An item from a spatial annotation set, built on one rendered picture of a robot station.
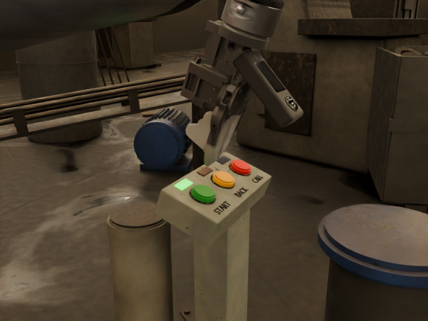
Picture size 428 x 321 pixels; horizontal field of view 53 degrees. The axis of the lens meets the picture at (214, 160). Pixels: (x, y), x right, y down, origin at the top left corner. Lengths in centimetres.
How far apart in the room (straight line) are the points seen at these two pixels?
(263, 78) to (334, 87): 207
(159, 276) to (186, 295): 66
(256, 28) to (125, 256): 47
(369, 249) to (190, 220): 42
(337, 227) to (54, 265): 112
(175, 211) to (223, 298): 21
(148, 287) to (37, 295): 81
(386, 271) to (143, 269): 46
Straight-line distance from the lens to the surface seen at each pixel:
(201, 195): 69
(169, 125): 245
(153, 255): 83
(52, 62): 332
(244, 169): 82
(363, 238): 99
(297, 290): 156
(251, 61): 60
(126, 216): 85
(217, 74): 61
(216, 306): 84
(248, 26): 59
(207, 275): 81
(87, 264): 174
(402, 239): 102
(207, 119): 64
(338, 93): 264
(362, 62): 257
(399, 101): 193
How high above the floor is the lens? 87
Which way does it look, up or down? 18 degrees down
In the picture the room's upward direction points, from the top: straight up
